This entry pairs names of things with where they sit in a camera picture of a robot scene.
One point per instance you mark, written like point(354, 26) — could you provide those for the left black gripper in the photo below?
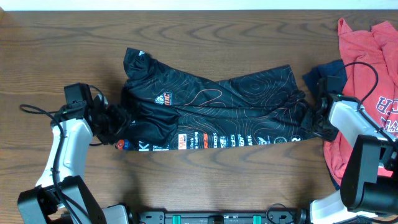
point(122, 119)

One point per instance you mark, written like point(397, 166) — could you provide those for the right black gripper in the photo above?
point(329, 135)

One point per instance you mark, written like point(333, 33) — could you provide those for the black orange-patterned jersey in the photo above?
point(175, 110)

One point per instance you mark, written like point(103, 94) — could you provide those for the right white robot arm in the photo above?
point(369, 185)

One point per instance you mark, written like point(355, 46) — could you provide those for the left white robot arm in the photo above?
point(61, 195)

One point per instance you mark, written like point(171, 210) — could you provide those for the navy blue garment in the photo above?
point(325, 70)

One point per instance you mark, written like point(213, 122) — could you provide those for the red printed t-shirt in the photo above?
point(375, 71)

